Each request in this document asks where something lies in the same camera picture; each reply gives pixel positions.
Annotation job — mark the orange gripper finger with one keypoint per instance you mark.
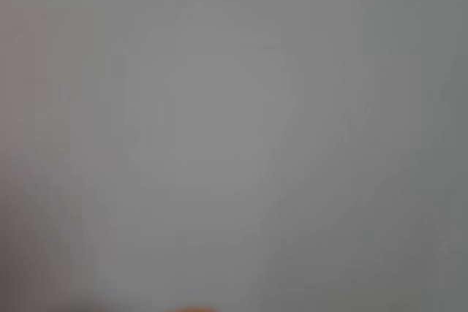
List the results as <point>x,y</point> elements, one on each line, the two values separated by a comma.
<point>195,309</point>

